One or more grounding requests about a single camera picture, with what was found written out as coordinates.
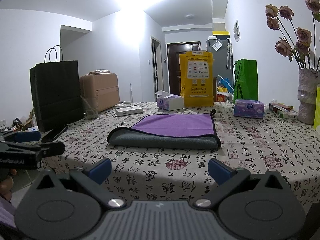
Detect purple grey microfiber towel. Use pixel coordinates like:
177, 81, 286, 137
107, 109, 221, 150

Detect person's left hand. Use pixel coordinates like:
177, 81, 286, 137
0, 170, 17, 201

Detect clear glass cup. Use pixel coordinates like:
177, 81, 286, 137
80, 96, 98, 120

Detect black paper shopping bag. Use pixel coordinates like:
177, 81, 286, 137
29, 60, 84, 132

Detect calligraphy print tablecloth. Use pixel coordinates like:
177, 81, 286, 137
43, 102, 319, 210

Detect tan hard suitcase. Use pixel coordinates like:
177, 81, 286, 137
79, 72, 120, 112

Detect white flat carton box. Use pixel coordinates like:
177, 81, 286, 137
114, 106, 144, 117

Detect sealed purple tissue pack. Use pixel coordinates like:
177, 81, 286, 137
233, 99, 265, 119

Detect green white medicine box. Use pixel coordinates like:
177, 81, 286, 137
269, 102, 298, 120

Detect red small box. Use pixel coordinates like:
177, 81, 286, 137
215, 92, 229, 102

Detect open purple tissue box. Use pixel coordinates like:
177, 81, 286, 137
155, 90, 184, 111

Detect green paper gift bag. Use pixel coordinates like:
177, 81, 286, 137
233, 59, 258, 102

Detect white textured flower vase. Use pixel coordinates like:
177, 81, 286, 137
297, 68, 319, 125

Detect dark brown entrance door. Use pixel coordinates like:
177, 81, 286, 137
167, 41, 201, 95

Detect yellow paper delivery bag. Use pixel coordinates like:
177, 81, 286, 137
179, 51, 214, 107

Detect grey refrigerator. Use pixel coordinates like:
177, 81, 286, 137
207, 35, 233, 85

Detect dried pink roses bouquet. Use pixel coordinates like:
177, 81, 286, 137
265, 0, 319, 71

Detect yellow box on refrigerator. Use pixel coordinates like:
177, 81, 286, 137
213, 31, 229, 36

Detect wall picture poster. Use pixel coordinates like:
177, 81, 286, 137
233, 20, 241, 42

